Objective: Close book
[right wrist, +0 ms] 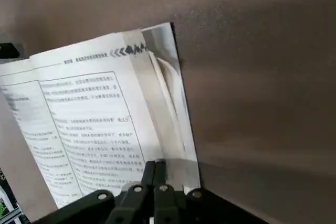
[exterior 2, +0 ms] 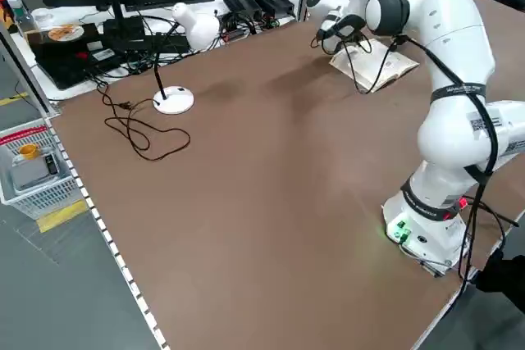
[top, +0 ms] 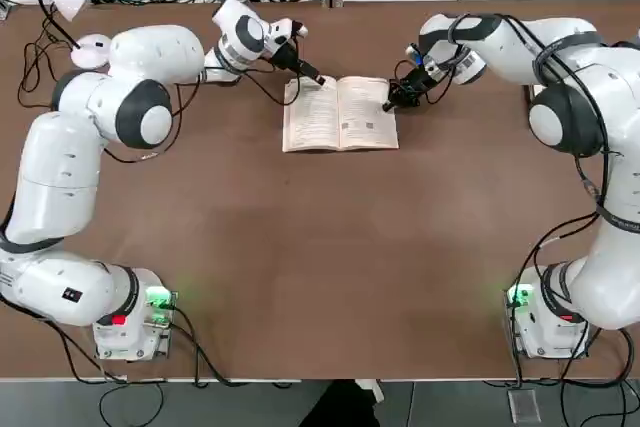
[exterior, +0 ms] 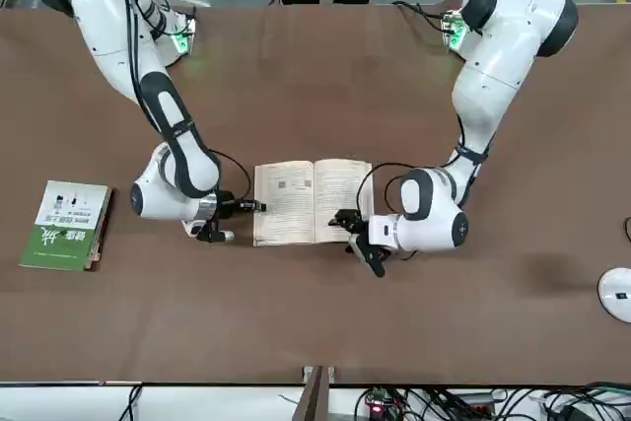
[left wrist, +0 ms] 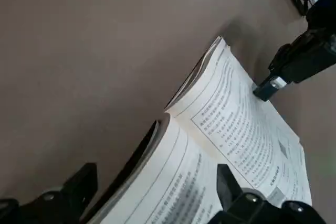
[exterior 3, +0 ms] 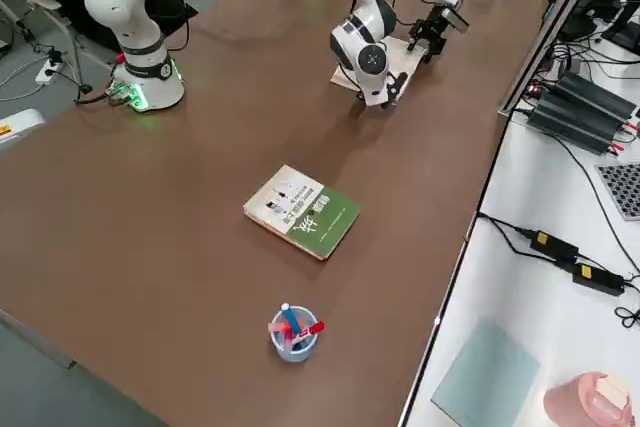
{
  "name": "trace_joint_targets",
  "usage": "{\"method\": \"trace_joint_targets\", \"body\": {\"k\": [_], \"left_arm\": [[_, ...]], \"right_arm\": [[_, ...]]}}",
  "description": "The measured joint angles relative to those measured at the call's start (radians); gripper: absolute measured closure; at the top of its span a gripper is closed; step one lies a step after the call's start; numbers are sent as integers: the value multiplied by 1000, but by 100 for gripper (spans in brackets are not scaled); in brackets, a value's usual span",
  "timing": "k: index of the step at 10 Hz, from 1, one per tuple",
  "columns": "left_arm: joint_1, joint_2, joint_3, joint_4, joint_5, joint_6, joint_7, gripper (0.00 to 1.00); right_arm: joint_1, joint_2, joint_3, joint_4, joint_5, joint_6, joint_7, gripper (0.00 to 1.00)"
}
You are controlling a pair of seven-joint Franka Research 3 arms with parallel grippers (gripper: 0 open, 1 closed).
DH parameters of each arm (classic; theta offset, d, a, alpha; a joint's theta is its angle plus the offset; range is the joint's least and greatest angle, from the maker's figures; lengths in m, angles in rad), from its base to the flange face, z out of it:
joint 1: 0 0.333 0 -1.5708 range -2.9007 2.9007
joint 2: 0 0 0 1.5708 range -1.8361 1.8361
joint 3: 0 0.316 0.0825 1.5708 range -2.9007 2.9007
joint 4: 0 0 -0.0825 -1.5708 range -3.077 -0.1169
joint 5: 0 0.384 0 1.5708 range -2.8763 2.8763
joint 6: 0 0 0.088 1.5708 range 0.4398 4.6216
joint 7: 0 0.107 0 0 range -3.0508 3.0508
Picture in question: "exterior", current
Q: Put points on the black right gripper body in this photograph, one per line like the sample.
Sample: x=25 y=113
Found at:
x=229 y=204

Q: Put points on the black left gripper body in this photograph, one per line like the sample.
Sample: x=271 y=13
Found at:
x=362 y=228

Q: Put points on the paperback book blue-white cover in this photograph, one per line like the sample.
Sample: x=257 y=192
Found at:
x=286 y=194

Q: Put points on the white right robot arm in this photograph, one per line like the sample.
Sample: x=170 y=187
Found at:
x=113 y=46

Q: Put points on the green and white book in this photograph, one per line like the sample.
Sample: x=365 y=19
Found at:
x=64 y=229

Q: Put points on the circuit board with red light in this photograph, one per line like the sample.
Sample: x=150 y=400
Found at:
x=377 y=403

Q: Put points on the white side desk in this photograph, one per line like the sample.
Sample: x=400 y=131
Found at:
x=197 y=403

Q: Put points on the grey finned power supply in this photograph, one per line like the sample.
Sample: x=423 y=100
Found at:
x=475 y=400

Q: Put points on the white desk lamp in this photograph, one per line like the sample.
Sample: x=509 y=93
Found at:
x=616 y=295

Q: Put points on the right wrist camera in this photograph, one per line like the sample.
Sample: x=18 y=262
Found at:
x=212 y=233

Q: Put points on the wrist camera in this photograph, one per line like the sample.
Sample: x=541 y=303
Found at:
x=212 y=233
x=372 y=260

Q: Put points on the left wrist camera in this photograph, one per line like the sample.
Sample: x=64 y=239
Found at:
x=372 y=260

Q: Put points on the aluminium frame post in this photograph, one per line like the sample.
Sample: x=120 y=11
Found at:
x=313 y=396

